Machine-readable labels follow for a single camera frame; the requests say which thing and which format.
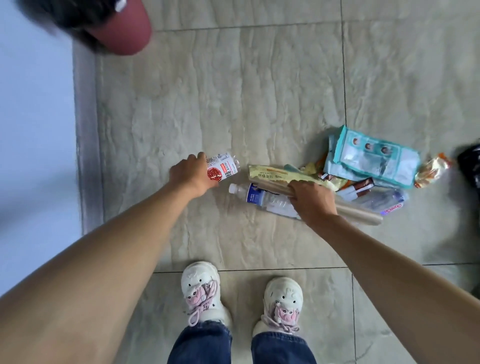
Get person's right forearm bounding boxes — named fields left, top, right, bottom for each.
left=304, top=214, right=480, bottom=364

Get white pink right shoe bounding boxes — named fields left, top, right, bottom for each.
left=251, top=277, right=304, bottom=337

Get brown white wrapper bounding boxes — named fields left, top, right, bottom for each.
left=336, top=178, right=376, bottom=202

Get black plastic bag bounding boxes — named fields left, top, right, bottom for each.
left=457, top=144, right=480, bottom=190

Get white pink shoe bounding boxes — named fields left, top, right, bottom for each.
left=251, top=277, right=304, bottom=337
left=180, top=261, right=233, bottom=329

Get clear pink-label plastic bottle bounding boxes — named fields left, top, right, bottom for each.
left=354, top=187, right=409, bottom=217

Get clear blue-label plastic bottle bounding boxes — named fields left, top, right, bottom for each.
left=229, top=182, right=301, bottom=220

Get person's right hand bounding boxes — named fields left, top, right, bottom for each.
left=287, top=180, right=338, bottom=229

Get blue jeans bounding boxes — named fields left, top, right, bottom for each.
left=166, top=320, right=318, bottom=364

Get orange white snack wrapper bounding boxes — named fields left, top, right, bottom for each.
left=414, top=152, right=453, bottom=189

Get teal plastic packet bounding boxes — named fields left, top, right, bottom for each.
left=323, top=125, right=421, bottom=189

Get black bin liner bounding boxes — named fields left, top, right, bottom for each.
left=15, top=0, right=121, bottom=51

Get person's left hand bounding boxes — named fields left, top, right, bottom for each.
left=169, top=152, right=220, bottom=198

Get person's left forearm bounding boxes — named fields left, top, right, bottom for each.
left=0, top=183, right=196, bottom=364

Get small white red-label drink bottle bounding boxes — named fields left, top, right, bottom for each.
left=205, top=152, right=241, bottom=183

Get white pink left shoe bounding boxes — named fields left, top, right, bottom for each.
left=180, top=261, right=233, bottom=329

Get grey baseboard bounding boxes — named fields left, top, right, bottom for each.
left=71, top=39, right=105, bottom=236

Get yellow snack packet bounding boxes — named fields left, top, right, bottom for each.
left=248, top=164, right=349, bottom=191

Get beige cardboard tube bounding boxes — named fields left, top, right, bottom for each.
left=256, top=179, right=383, bottom=226

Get dark red bin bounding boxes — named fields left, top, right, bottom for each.
left=85, top=0, right=153, bottom=56

